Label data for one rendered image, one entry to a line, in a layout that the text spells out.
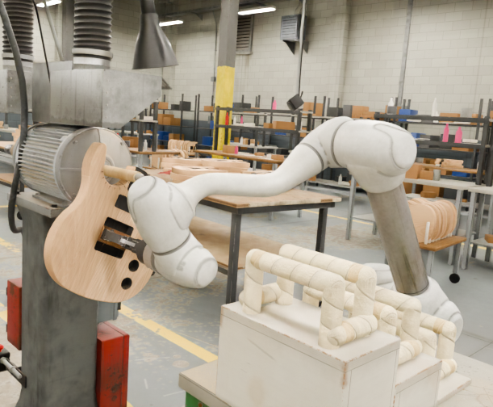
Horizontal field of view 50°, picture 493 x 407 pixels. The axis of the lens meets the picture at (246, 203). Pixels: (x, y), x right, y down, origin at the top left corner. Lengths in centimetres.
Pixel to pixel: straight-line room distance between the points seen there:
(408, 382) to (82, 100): 102
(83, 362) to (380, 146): 128
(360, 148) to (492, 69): 1148
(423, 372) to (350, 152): 63
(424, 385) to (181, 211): 61
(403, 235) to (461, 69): 1162
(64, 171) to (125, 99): 36
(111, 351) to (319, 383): 133
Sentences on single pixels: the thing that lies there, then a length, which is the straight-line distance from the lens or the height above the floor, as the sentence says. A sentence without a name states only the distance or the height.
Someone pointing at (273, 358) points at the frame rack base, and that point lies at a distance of 88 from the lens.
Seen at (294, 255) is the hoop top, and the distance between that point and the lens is 93.
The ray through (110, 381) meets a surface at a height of 45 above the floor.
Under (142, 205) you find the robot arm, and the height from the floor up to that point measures 123.
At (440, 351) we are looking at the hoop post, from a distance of 118.
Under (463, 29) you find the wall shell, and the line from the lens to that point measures 1324.
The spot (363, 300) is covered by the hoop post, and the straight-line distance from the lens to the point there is 86.
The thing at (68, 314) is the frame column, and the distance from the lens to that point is 194.
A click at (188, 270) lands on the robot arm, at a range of 123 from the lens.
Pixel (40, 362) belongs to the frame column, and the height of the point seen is 57.
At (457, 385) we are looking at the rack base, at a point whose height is 94.
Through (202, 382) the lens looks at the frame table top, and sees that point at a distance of 106.
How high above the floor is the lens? 142
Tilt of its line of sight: 9 degrees down
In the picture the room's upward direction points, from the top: 4 degrees clockwise
